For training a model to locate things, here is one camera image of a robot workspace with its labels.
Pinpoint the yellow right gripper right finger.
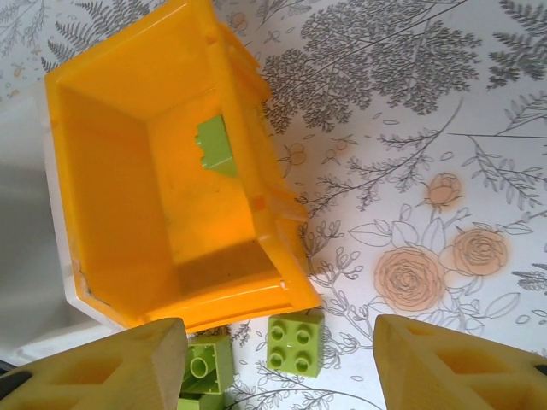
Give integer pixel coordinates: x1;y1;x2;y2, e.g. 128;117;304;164
373;314;547;410

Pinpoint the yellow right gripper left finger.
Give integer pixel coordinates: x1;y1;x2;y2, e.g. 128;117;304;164
0;317;189;410

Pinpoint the green lego brick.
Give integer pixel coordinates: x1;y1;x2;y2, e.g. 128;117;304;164
194;114;239;179
177;390;227;410
265;310;326;380
181;335;234;394

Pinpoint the white plastic bin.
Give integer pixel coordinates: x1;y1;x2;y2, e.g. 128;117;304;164
0;96;129;368

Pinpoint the yellow plastic bin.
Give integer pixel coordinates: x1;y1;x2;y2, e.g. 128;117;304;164
44;0;321;334

